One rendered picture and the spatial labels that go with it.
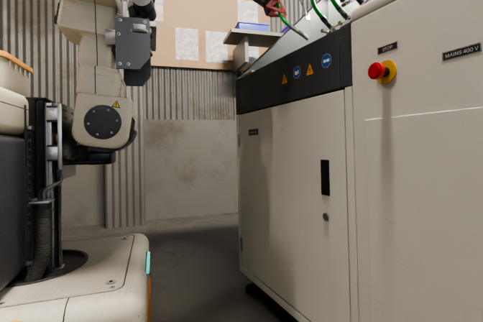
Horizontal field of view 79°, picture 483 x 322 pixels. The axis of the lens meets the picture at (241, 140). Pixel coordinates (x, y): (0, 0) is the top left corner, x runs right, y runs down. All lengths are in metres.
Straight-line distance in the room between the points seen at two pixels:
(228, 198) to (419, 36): 2.43
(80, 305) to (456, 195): 0.84
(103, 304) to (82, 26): 0.79
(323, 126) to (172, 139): 2.06
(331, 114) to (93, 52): 0.75
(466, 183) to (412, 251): 0.18
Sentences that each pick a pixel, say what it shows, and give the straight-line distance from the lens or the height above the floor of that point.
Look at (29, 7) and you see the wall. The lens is 3.17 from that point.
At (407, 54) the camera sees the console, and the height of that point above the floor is 0.82.
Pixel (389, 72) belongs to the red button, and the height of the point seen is 0.80.
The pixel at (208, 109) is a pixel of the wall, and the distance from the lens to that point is 2.85.
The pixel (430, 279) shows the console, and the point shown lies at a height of 0.38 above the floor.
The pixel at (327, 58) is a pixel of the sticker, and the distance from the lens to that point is 0.88.
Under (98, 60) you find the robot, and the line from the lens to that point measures 1.06.
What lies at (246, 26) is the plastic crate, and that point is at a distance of 2.69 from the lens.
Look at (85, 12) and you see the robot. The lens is 1.10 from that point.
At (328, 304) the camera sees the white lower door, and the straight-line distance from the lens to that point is 0.98.
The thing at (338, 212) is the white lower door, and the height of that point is 0.46.
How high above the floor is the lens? 0.64
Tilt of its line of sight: 1 degrees up
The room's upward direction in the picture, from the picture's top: 1 degrees counter-clockwise
